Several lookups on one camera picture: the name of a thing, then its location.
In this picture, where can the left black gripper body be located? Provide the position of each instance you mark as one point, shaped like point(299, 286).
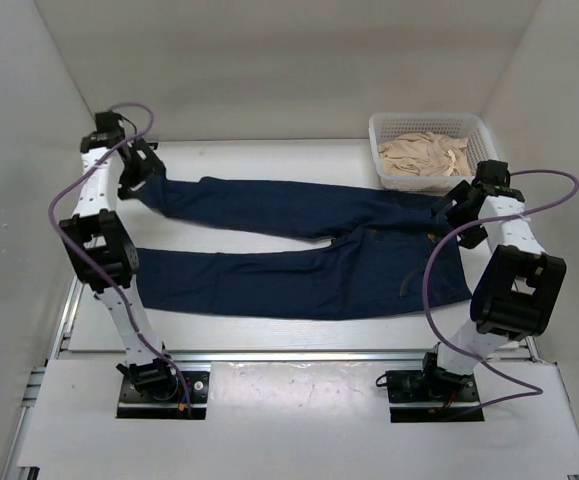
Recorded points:
point(138, 169)

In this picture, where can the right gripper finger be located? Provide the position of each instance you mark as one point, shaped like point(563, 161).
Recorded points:
point(456, 196)
point(470, 238)

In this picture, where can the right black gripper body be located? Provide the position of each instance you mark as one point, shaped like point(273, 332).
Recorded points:
point(460, 212)

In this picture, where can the dark blue denim trousers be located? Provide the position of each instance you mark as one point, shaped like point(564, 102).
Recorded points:
point(372, 253)

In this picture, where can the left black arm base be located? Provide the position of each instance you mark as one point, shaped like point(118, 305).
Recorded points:
point(155, 392)

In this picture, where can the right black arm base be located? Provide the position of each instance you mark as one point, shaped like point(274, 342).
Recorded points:
point(430, 395)

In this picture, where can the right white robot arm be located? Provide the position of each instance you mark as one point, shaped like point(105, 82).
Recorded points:
point(517, 291)

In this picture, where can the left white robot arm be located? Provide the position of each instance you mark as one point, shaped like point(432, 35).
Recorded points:
point(104, 258)

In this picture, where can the beige cloth in basket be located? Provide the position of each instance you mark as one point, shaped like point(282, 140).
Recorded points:
point(424, 155)

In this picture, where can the white plastic mesh basket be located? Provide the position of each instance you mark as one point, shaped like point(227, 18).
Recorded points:
point(386, 127)

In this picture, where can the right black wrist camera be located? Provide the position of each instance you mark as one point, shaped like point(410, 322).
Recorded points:
point(492, 172)

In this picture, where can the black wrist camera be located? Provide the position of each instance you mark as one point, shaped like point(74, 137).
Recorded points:
point(492, 172)
point(109, 122)

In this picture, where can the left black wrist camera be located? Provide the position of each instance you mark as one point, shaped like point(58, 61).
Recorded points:
point(109, 122)

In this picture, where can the aluminium front rail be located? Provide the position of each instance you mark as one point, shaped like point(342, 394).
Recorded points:
point(300, 356)

